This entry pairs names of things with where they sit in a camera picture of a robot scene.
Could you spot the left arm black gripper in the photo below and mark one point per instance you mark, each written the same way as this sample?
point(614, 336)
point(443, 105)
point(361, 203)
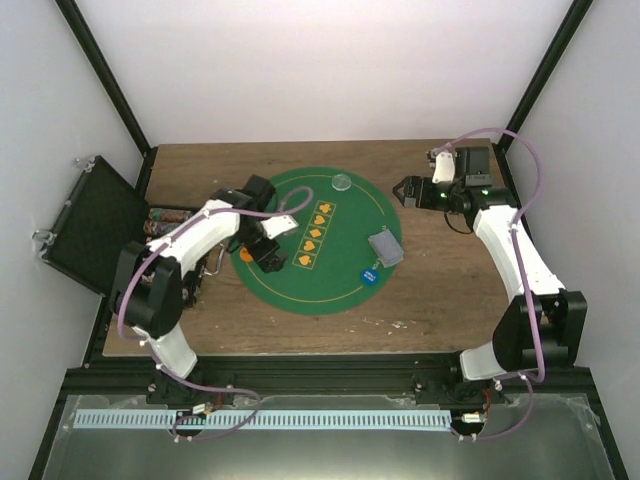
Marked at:
point(268, 265)

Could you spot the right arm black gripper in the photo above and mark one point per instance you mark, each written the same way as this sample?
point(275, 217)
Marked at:
point(408, 200)

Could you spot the orange big blind button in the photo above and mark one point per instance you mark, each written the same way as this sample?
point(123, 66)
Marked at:
point(245, 255)

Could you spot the deck of grey cards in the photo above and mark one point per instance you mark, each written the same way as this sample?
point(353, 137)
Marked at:
point(387, 248)

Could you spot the clear acrylic dealer button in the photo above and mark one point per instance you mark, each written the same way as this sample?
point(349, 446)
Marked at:
point(341, 182)

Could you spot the blue small blind button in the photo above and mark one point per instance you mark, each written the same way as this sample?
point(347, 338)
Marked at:
point(370, 276)

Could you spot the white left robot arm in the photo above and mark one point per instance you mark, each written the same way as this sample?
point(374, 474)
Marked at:
point(147, 291)

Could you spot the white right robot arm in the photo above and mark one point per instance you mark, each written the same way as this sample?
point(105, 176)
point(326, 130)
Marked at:
point(542, 326)

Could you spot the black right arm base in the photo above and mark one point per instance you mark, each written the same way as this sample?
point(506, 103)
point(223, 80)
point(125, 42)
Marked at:
point(443, 383)

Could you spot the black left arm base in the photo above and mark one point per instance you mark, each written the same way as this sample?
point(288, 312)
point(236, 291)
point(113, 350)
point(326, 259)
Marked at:
point(175, 394)

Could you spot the round green poker mat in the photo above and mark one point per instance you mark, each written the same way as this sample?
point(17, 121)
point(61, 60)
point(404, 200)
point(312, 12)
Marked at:
point(330, 248)

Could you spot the black poker set case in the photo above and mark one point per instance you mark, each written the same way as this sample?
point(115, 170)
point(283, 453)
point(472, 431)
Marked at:
point(102, 214)

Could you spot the light blue slotted rail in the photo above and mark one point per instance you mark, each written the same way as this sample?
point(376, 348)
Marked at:
point(154, 419)

